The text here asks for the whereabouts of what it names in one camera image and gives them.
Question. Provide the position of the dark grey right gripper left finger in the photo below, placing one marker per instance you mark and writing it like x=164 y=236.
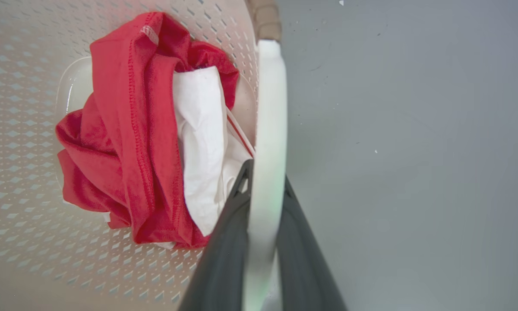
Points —
x=224 y=259

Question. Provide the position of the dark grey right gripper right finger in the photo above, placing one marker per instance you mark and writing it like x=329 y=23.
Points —
x=304 y=263

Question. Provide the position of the white perforated laundry basket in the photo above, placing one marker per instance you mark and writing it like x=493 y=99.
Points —
x=34 y=129

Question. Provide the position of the white garment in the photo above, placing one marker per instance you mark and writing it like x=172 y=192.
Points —
x=205 y=142

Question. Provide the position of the red garment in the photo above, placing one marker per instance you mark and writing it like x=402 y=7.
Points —
x=125 y=142

